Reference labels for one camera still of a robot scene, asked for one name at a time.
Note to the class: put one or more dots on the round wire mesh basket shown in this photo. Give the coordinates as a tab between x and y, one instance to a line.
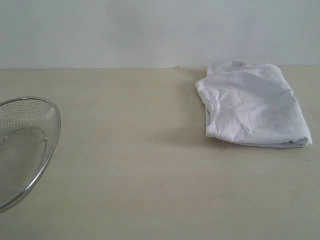
30	128

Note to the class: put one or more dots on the white t-shirt with red logo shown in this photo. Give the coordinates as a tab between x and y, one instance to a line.
251	104

